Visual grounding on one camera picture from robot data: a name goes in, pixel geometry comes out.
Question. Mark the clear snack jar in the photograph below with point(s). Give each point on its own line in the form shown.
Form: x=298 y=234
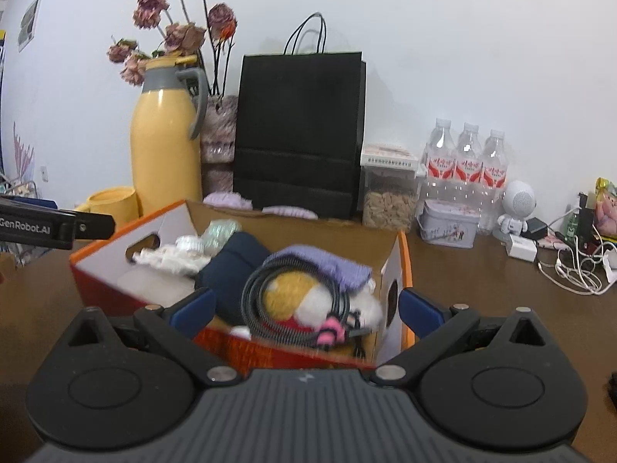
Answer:
x=389 y=188

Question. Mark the yellow mug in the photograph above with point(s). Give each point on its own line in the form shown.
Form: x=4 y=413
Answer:
x=113 y=207

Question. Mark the purple knitted piece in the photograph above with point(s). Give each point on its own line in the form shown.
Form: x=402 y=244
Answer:
x=226 y=200
x=289 y=212

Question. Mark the grey tin box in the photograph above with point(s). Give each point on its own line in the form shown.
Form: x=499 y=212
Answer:
x=448 y=226

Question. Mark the black paper bag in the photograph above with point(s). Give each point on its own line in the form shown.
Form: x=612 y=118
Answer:
x=299 y=130

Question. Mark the purple wall sticker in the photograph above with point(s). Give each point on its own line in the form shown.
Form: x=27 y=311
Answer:
x=24 y=154

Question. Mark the white charger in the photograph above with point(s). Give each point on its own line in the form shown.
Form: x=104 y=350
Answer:
x=521 y=249

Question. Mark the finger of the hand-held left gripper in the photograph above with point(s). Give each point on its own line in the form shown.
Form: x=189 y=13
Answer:
x=94 y=226
x=33 y=202

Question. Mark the wall picture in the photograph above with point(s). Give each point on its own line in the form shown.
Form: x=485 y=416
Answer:
x=30 y=21

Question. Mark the red cardboard box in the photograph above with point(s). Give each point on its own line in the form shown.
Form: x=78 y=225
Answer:
x=390 y=270

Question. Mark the metal storage rack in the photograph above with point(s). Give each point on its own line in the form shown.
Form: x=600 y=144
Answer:
x=17 y=188

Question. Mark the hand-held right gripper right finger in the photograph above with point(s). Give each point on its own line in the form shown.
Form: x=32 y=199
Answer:
x=419 y=316

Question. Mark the wall outlet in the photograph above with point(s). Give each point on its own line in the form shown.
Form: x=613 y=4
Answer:
x=45 y=173

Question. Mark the dried rose bouquet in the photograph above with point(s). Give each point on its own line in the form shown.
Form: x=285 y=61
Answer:
x=178 y=24

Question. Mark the yellow thermos jug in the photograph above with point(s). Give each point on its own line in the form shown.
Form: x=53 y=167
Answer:
x=166 y=154

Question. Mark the purple knitted vase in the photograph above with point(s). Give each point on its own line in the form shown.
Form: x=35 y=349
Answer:
x=219 y=140

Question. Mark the white and yellow plush sheep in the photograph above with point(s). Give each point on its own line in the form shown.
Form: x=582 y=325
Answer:
x=294 y=294

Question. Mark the white robot toy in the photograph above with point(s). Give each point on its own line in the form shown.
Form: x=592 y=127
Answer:
x=518 y=202

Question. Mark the black charger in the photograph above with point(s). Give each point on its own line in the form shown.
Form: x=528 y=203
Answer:
x=537 y=229

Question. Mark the black upright device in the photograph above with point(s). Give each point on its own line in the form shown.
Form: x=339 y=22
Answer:
x=583 y=222

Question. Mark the pink snack bag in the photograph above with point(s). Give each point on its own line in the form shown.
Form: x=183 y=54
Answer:
x=607 y=210

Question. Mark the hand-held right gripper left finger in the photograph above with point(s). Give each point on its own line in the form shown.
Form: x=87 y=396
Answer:
x=195 y=311

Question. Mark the navy zip case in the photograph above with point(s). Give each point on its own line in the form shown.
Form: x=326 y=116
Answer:
x=231 y=270

